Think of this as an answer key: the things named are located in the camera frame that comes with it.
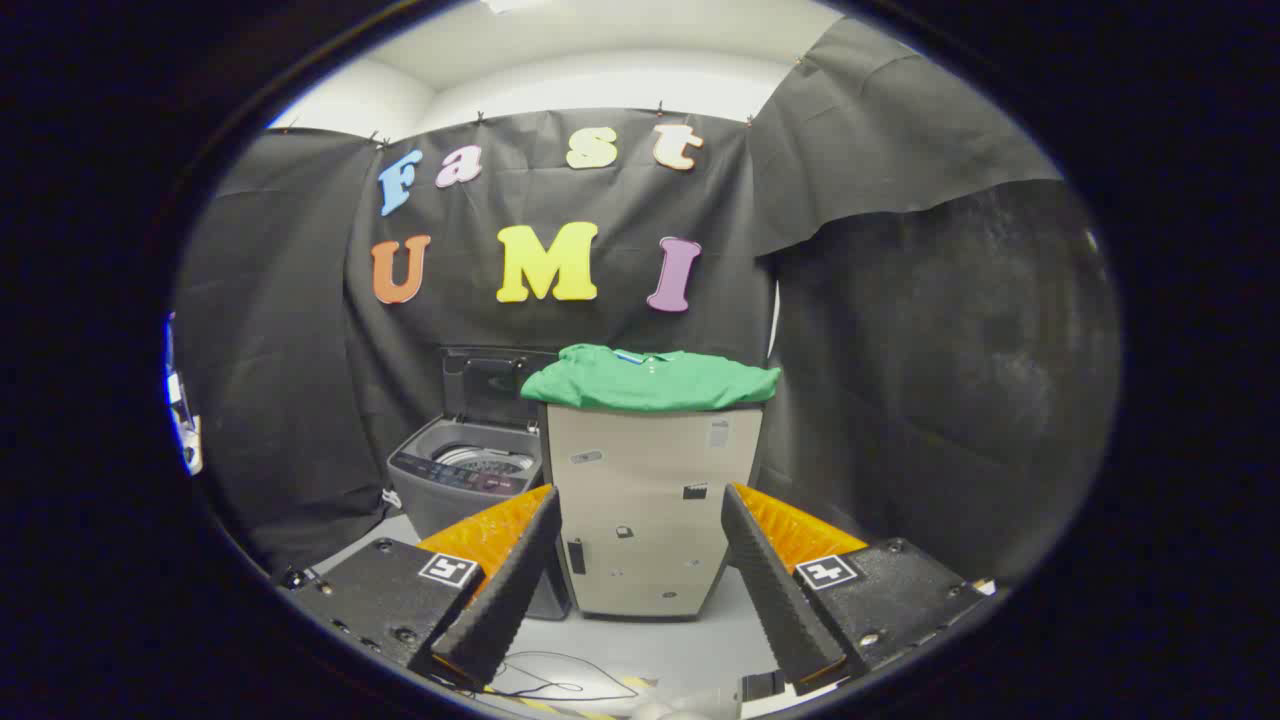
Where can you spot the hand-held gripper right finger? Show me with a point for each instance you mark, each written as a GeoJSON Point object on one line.
{"type": "Point", "coordinates": [775, 600]}

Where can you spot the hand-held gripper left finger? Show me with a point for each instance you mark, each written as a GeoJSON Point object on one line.
{"type": "Point", "coordinates": [505, 590]}

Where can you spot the grey top-load washing machine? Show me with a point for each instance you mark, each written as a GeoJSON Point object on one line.
{"type": "Point", "coordinates": [430, 500]}

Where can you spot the green polo shirt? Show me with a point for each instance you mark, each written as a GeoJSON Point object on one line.
{"type": "Point", "coordinates": [650, 382]}

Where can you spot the small black block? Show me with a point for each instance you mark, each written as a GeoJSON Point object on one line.
{"type": "Point", "coordinates": [762, 686]}

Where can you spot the yellow and black floor tape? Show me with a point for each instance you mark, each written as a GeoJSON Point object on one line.
{"type": "Point", "coordinates": [545, 706]}

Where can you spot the small white object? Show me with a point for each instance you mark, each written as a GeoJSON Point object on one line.
{"type": "Point", "coordinates": [390, 498]}

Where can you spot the beige cabinet with dark top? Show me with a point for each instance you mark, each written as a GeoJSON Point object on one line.
{"type": "Point", "coordinates": [640, 520]}

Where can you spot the black backdrop cloth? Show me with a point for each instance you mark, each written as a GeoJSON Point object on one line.
{"type": "Point", "coordinates": [900, 380]}

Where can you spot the white and blue clutter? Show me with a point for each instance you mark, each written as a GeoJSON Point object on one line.
{"type": "Point", "coordinates": [185, 420]}

